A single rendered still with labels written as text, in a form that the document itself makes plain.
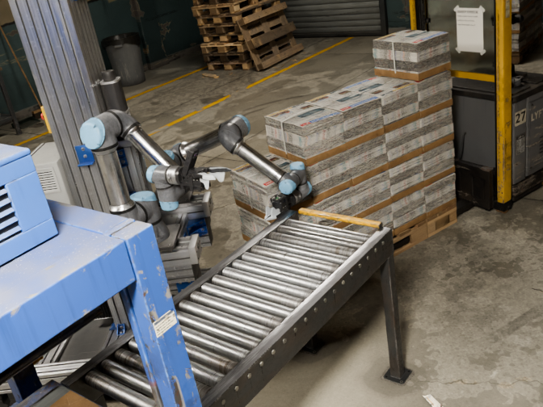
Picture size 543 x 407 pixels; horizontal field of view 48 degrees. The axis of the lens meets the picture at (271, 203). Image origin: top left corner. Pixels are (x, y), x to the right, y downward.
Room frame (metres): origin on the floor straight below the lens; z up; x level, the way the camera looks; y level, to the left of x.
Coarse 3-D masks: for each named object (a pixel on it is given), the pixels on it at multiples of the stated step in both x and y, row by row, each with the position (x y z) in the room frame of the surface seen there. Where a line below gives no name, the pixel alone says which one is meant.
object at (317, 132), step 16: (320, 112) 3.30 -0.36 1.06; (336, 112) 3.26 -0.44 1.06; (288, 128) 3.22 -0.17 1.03; (304, 128) 3.11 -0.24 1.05; (320, 128) 3.16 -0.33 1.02; (336, 128) 3.22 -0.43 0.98; (288, 144) 3.23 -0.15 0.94; (304, 144) 3.11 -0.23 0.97; (320, 144) 3.16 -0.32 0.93; (336, 144) 3.21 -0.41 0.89
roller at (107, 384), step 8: (88, 376) 1.69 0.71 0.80; (96, 376) 1.68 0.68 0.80; (104, 376) 1.68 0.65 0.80; (88, 384) 1.68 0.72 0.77; (96, 384) 1.65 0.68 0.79; (104, 384) 1.63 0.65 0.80; (112, 384) 1.62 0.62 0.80; (120, 384) 1.62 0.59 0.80; (104, 392) 1.62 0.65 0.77; (112, 392) 1.60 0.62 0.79; (120, 392) 1.58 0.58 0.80; (128, 392) 1.57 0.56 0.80; (136, 392) 1.57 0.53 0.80; (120, 400) 1.57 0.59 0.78; (128, 400) 1.55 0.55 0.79; (136, 400) 1.53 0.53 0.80; (144, 400) 1.52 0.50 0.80; (152, 400) 1.52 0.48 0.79
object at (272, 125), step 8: (304, 104) 3.52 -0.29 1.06; (280, 112) 3.43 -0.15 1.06; (288, 112) 3.41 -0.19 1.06; (296, 112) 3.39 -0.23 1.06; (272, 120) 3.35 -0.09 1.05; (272, 128) 3.37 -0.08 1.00; (272, 136) 3.37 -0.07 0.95; (280, 136) 3.30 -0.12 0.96; (272, 144) 3.38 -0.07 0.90; (280, 144) 3.30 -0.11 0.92
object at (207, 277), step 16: (272, 224) 2.56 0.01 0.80; (256, 240) 2.44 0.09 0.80; (240, 256) 2.33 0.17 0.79; (208, 272) 2.23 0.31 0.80; (192, 288) 2.13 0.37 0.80; (176, 304) 2.04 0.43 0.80; (128, 336) 1.88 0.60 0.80; (112, 352) 1.80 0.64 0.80; (80, 368) 1.74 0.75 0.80; (96, 368) 1.74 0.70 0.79; (128, 368) 1.83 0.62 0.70; (64, 384) 1.67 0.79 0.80; (80, 384) 1.68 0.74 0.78
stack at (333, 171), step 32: (416, 128) 3.53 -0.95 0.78; (288, 160) 3.26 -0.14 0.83; (352, 160) 3.27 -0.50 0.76; (384, 160) 3.39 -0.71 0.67; (416, 160) 3.51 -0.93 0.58; (256, 192) 3.06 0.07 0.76; (320, 192) 3.14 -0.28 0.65; (352, 192) 3.25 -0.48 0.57; (384, 192) 3.37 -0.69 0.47; (416, 192) 3.51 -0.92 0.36; (256, 224) 3.12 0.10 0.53; (352, 224) 3.23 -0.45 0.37; (384, 224) 3.36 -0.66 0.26; (416, 224) 3.51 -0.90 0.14
